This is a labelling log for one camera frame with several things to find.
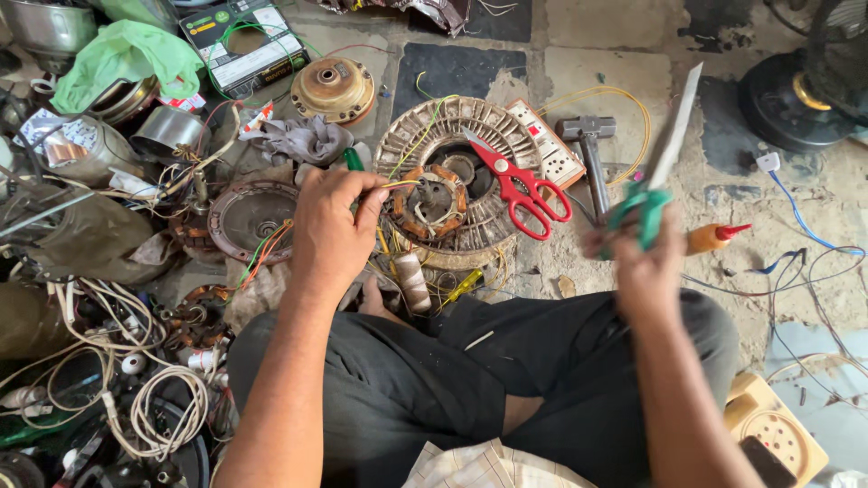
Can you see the person's left hand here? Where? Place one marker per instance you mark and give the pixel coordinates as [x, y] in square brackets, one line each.
[329, 230]

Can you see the person's right hand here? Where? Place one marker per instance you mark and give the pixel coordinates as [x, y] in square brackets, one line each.
[647, 278]

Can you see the person's right fingers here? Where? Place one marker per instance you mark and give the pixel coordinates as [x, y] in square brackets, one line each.
[661, 234]

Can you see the orange bottle with red nozzle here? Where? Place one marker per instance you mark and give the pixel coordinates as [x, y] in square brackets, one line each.
[705, 238]

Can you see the grey metal hammer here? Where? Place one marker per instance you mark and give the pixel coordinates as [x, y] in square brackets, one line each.
[591, 152]

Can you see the white orange socket board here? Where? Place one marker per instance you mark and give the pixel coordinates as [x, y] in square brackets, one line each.
[549, 146]

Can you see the copper wound fan stator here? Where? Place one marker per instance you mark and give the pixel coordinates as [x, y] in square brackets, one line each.
[434, 200]

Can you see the black phone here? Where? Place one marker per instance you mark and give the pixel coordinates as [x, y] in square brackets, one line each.
[766, 464]

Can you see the white thread spool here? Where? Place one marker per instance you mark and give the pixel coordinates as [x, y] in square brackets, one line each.
[412, 281]

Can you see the ribbed metal fan motor housing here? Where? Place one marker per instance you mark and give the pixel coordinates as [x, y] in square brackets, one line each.
[420, 132]

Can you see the person's black trousers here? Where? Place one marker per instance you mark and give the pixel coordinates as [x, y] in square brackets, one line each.
[420, 386]

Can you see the person's checked shirt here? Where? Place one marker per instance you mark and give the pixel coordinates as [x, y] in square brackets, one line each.
[488, 467]

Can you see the brown round fan motor cover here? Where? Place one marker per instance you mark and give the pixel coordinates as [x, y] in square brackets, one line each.
[332, 88]

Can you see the grey crumpled cloth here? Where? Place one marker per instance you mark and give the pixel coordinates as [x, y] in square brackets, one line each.
[302, 139]

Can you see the rusty round motor end plate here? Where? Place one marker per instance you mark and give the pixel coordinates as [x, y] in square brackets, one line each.
[241, 220]

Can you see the black green cardboard box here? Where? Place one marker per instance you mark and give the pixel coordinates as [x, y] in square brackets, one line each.
[234, 64]

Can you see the small copper wound stator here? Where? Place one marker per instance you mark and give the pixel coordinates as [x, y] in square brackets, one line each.
[203, 318]

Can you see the shiny metal cylinder can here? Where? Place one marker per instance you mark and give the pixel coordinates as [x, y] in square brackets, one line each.
[166, 132]

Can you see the green plastic bag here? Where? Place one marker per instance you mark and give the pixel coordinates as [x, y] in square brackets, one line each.
[125, 64]

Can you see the steel pot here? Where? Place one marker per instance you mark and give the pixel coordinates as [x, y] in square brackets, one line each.
[47, 27]

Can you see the black pedestal fan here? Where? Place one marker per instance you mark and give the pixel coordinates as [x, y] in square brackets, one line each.
[800, 101]

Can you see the yellow wooden switch board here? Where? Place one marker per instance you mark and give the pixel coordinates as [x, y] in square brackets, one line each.
[780, 423]

